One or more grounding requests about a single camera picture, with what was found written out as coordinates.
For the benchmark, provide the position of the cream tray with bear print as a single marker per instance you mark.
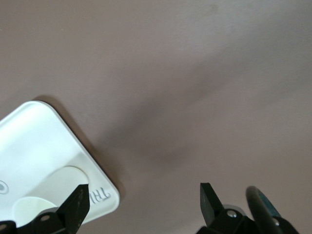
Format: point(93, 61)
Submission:
point(36, 136)

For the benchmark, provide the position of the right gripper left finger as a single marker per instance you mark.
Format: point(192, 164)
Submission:
point(70, 212)

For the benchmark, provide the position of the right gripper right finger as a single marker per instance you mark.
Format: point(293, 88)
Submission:
point(214, 214)

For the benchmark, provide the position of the white IKEA cup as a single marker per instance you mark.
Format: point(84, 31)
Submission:
point(61, 185)

